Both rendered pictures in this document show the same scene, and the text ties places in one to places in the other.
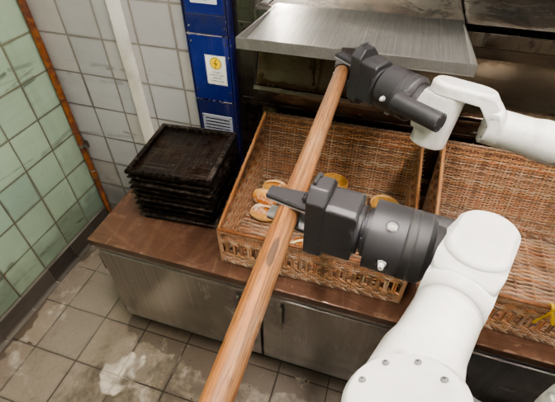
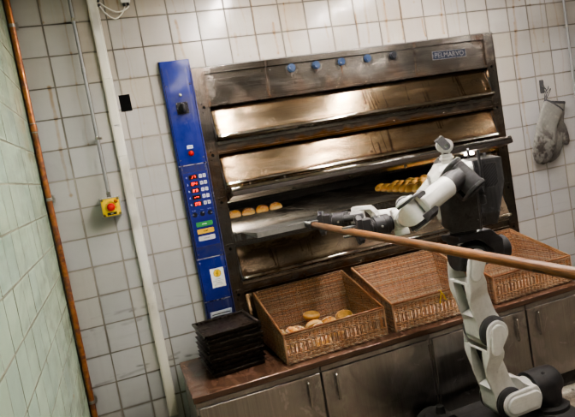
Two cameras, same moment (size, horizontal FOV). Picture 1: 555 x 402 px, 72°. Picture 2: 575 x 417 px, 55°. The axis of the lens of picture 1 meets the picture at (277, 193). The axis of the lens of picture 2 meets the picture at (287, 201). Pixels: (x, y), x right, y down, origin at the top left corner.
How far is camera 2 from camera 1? 2.08 m
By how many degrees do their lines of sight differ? 49
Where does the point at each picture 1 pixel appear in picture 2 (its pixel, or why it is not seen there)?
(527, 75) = not seen: hidden behind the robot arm
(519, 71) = not seen: hidden behind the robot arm
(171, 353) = not seen: outside the picture
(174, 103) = (184, 318)
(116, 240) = (213, 390)
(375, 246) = (378, 222)
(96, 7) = (127, 267)
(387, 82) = (336, 216)
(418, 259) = (388, 219)
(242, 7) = (227, 236)
